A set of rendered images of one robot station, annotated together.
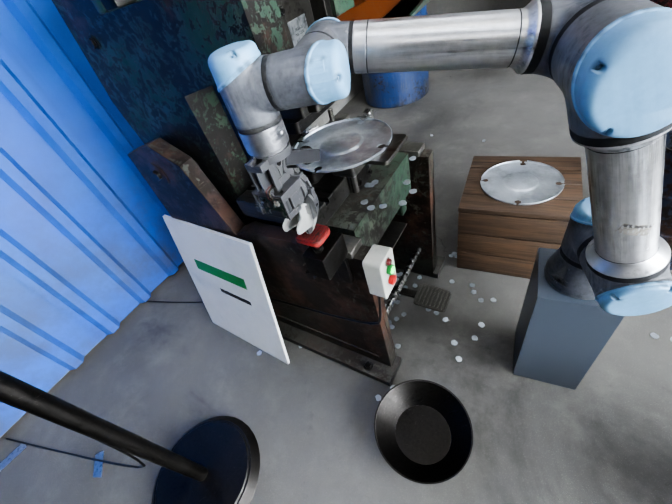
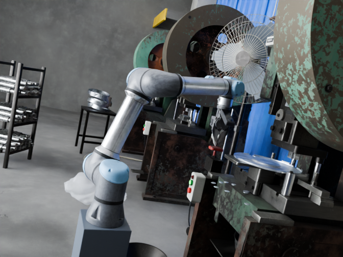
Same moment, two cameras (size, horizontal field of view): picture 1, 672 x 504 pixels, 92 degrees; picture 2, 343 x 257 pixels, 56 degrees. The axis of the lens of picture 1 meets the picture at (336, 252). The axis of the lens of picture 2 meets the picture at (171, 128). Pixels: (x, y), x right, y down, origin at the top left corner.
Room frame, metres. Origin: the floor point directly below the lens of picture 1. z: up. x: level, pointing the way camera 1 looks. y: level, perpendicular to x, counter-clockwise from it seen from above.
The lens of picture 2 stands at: (1.24, -1.52, 1.01)
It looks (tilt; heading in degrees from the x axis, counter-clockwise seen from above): 7 degrees down; 122
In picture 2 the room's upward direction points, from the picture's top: 12 degrees clockwise
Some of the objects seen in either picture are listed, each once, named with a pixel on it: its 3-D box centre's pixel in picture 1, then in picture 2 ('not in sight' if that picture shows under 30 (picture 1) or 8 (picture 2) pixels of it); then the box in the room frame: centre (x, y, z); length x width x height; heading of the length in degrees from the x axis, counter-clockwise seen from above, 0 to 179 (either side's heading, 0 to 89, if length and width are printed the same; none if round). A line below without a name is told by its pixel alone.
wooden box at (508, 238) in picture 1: (514, 215); not in sight; (0.96, -0.78, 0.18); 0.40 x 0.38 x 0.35; 52
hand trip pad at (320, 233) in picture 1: (316, 243); (214, 154); (0.56, 0.04, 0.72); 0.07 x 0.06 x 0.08; 47
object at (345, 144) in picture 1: (340, 143); (266, 162); (0.88, -0.11, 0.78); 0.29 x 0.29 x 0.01
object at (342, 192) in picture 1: (315, 171); (285, 190); (0.96, -0.02, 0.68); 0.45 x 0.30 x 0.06; 137
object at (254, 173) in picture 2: (360, 164); (253, 176); (0.84, -0.15, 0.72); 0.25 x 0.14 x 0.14; 47
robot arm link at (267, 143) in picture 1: (266, 137); (224, 102); (0.55, 0.05, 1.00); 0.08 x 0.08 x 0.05
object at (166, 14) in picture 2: not in sight; (178, 23); (-2.94, 4.56, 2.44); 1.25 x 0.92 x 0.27; 137
